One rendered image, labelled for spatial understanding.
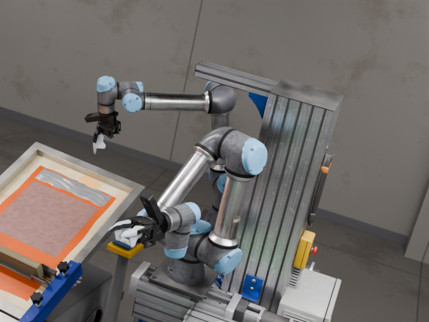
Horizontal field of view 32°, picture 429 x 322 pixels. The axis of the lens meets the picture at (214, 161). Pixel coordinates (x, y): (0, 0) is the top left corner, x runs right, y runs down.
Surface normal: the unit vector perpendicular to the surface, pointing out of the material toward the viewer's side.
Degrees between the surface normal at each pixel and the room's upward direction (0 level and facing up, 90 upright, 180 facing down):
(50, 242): 24
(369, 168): 90
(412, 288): 0
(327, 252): 0
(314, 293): 0
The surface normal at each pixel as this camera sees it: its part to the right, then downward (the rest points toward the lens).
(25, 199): 0.01, -0.72
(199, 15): -0.29, 0.32
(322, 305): 0.21, -0.90
